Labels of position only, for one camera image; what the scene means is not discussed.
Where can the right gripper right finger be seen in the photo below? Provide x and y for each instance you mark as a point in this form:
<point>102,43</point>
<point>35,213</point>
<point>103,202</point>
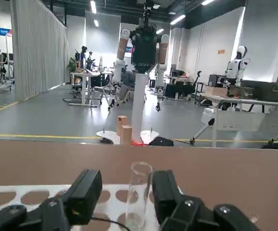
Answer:
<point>167,199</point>

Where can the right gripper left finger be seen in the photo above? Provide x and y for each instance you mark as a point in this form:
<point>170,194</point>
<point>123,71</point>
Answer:
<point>85,197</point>

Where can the clear glass test tube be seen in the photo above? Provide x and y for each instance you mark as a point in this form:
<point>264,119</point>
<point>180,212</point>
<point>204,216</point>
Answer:
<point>138,192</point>

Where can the white test tube rack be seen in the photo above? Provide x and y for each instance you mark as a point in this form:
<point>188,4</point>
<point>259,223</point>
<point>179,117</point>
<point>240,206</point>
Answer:
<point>52,188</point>

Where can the small black case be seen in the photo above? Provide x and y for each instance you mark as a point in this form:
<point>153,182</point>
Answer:
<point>161,142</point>

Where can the wooden block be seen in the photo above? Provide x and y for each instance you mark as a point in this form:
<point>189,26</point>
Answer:
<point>127,136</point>
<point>122,125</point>

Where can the white stand leg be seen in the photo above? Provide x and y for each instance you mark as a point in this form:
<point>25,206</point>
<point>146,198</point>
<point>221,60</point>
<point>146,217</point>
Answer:
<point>201,132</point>

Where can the white work table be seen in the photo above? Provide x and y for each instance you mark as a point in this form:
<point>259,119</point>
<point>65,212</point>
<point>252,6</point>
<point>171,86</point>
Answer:
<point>237,124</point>

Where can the white office chair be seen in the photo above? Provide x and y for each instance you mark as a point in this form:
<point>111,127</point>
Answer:
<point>105,90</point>

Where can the white office desk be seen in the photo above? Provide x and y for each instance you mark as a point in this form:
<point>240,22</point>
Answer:
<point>84,86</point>

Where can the flat cardboard box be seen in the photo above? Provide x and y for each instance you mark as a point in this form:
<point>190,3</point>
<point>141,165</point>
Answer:
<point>215,91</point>

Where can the person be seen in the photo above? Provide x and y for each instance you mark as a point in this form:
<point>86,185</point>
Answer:
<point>187,74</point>

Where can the green potted plant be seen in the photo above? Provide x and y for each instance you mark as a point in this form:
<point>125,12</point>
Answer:
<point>72,65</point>

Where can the white humanoid robot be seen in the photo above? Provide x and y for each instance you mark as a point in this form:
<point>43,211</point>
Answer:
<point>235,69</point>

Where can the black humanoid robot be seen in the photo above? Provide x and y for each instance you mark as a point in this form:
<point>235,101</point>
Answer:
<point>143,53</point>

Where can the white curtain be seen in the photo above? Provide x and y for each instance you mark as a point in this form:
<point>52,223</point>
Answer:
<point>37,48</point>

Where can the ceiling light strip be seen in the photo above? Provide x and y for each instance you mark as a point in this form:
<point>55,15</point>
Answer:
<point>96,23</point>
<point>178,19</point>

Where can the white pedestal base plate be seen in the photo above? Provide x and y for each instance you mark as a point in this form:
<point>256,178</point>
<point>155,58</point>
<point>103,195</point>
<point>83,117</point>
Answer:
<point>107,134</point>

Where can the white pedestal column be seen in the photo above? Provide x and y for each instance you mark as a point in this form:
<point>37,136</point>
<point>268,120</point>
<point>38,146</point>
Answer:
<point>138,108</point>

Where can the orange wall sign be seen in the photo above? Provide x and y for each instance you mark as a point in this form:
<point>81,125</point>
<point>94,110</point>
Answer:
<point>221,51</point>

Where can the blue wall sign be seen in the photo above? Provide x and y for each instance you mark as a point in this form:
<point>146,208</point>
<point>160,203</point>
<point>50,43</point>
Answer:
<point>3,31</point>

